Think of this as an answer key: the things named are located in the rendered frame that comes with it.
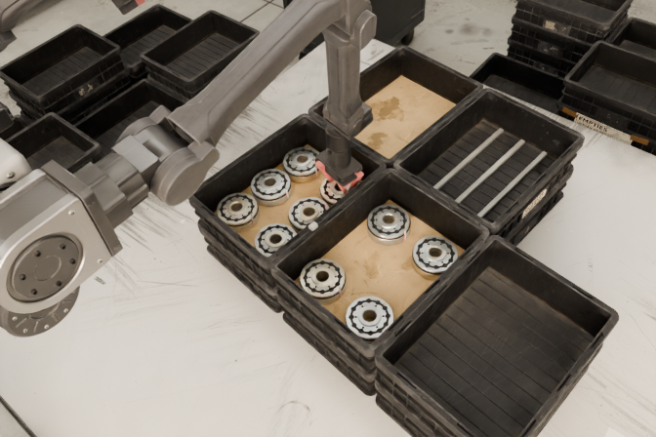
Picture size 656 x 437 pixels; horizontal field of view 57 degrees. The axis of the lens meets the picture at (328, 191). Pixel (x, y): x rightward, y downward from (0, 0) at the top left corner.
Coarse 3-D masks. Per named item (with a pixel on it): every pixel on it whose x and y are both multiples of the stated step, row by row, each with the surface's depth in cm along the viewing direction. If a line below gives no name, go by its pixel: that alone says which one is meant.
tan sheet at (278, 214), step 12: (276, 168) 163; (312, 180) 160; (360, 180) 159; (300, 192) 157; (312, 192) 157; (288, 204) 155; (264, 216) 153; (276, 216) 152; (252, 228) 150; (252, 240) 148
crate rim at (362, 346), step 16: (384, 176) 146; (400, 176) 146; (448, 208) 138; (320, 224) 137; (480, 224) 135; (304, 240) 136; (480, 240) 132; (288, 256) 132; (272, 272) 130; (448, 272) 127; (288, 288) 128; (432, 288) 125; (320, 304) 124; (416, 304) 122; (400, 320) 120; (352, 336) 119; (384, 336) 118; (368, 352) 117
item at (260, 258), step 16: (288, 128) 159; (320, 128) 159; (352, 144) 153; (240, 160) 152; (368, 176) 146; (352, 192) 143; (336, 208) 140; (224, 224) 139; (240, 240) 136; (256, 256) 132; (272, 256) 132
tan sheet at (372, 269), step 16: (416, 224) 148; (352, 240) 146; (368, 240) 146; (416, 240) 145; (336, 256) 143; (352, 256) 143; (368, 256) 143; (384, 256) 143; (400, 256) 142; (432, 256) 142; (352, 272) 140; (368, 272) 140; (384, 272) 140; (400, 272) 139; (416, 272) 139; (352, 288) 137; (368, 288) 137; (384, 288) 137; (400, 288) 137; (416, 288) 136; (336, 304) 135; (400, 304) 134; (368, 320) 132
